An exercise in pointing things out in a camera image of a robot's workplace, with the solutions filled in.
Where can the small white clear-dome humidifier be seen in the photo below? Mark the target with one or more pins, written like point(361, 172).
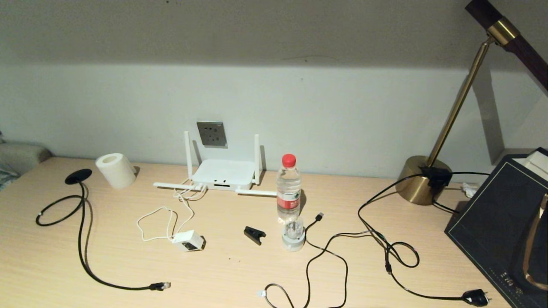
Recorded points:
point(293, 241)

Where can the small black plastic clip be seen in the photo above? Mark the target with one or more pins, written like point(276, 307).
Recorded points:
point(253, 234)

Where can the white box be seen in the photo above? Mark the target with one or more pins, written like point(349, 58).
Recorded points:
point(537, 164)

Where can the dark blue gift bag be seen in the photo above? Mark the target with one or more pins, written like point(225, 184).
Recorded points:
point(496, 231)

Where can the grey wall power socket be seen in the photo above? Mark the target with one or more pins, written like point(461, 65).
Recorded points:
point(212, 134)

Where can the small white crumpled item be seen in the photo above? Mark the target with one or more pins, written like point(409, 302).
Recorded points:
point(470, 190)

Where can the brass desk lamp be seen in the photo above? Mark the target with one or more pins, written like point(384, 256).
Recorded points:
point(417, 184)

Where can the grey cushion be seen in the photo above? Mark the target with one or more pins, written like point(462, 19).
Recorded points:
point(21, 156)

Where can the clear water bottle red cap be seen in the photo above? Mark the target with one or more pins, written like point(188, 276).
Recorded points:
point(289, 201)

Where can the patterned fabric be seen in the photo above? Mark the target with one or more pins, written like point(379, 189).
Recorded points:
point(6, 177)

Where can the black block on lamp base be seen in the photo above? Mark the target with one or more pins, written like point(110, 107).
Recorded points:
point(437, 176)

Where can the white toilet paper roll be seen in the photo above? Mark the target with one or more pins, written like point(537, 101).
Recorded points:
point(115, 171)

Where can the white wifi router with antennas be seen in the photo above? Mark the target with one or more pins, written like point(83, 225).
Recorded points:
point(222, 173)

